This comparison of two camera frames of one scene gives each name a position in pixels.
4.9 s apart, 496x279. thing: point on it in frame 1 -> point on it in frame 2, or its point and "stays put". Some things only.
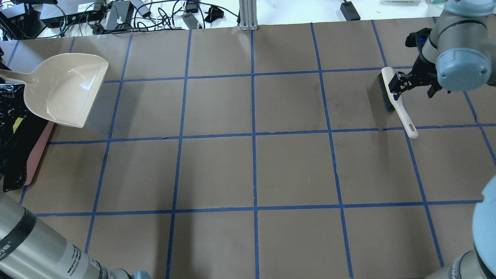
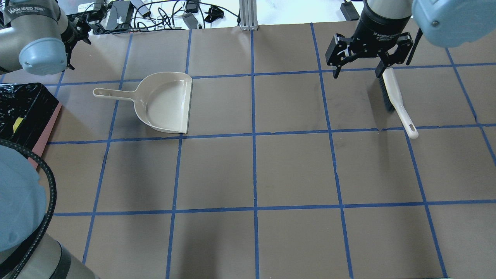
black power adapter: (349, 11) stays put
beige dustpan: (62, 87) -> (162, 99)
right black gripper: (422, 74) -> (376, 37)
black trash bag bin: (16, 148) -> (39, 109)
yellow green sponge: (16, 123) stays put
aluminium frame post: (248, 11) stays put
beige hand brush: (391, 104) stays put
